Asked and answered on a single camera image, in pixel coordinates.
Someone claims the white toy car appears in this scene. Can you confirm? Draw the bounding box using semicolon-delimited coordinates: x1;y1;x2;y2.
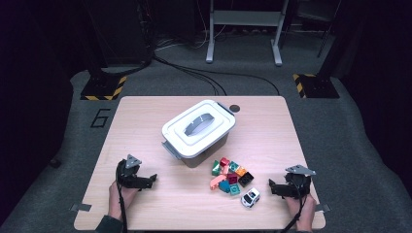
240;187;261;209

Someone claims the long black floor cable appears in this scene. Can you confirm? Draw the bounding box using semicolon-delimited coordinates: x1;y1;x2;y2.
152;54;281;96

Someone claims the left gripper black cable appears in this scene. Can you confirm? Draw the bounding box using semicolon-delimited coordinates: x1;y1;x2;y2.
117;183;128;233

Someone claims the green toy block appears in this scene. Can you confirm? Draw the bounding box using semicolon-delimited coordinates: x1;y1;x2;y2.
211;159;222;177

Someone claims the black yellow striped stand base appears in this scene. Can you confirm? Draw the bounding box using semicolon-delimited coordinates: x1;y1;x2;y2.
292;73;340;99
80;74;128;101

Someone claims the person's left hand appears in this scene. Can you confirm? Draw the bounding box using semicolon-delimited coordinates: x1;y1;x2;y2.
108;180;140;221

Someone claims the long pink toy block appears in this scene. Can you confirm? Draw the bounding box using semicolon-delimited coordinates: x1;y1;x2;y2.
209;174;227;191

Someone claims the clear grey storage box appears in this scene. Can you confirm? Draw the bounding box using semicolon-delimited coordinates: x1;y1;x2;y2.
161;101;235;169

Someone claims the white metal stand frame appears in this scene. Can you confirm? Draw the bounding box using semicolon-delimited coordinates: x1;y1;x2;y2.
205;0;291;67

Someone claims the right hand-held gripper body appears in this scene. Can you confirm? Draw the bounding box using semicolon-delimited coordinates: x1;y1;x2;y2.
280;164;317;200

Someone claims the white lid with grey handle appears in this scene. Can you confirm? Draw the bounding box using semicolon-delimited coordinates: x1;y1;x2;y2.
161;99;237;159

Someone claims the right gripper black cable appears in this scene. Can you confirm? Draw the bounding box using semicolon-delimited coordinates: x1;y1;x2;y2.
281;193;309;233

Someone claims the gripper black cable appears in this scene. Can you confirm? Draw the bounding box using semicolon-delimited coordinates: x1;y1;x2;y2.
281;193;309;233
117;183;128;233

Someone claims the person's right hand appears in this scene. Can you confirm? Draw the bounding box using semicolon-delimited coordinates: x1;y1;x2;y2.
285;193;318;232

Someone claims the white floor cable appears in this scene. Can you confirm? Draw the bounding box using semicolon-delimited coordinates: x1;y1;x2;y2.
154;30;210;51

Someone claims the black toy block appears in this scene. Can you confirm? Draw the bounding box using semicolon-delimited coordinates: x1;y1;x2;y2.
237;171;255;188

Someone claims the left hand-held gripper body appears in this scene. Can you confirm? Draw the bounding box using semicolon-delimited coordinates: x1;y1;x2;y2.
116;153;149;190

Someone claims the dark cabinet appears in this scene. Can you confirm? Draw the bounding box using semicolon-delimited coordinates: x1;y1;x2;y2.
86;0;154;67

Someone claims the short black floor cable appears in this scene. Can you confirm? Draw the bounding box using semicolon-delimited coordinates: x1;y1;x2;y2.
154;57;227;97

